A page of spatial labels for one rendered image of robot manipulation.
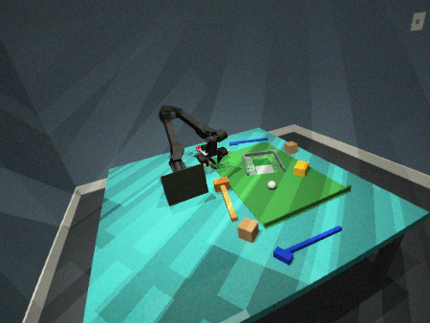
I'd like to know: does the tan cube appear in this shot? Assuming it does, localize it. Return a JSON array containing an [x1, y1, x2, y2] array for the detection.
[[284, 141, 297, 154], [238, 217, 259, 244]]

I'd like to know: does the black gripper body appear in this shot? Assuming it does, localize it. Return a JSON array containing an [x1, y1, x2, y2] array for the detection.
[[197, 146, 228, 163]]

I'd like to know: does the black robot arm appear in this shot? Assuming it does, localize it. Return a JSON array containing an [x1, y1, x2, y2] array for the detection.
[[159, 105, 227, 173]]

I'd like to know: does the yellow cube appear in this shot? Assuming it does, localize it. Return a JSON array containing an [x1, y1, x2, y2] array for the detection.
[[293, 161, 310, 177]]

